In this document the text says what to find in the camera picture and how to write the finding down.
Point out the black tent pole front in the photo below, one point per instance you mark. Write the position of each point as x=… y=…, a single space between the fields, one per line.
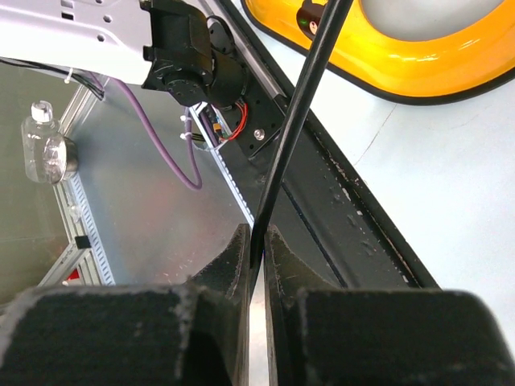
x=331 y=23

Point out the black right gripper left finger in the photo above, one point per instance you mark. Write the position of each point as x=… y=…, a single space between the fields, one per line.
x=193 y=333

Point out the clear plastic bottle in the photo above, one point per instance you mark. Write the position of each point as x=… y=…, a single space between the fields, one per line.
x=49 y=156

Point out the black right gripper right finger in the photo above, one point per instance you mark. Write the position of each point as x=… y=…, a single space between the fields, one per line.
x=319 y=334

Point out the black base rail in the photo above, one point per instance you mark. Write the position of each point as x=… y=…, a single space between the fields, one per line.
x=324 y=210

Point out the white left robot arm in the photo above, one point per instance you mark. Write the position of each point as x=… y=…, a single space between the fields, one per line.
x=159 y=45

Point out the yellow double bowl holder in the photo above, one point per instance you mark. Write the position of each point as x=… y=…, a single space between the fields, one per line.
x=455 y=67

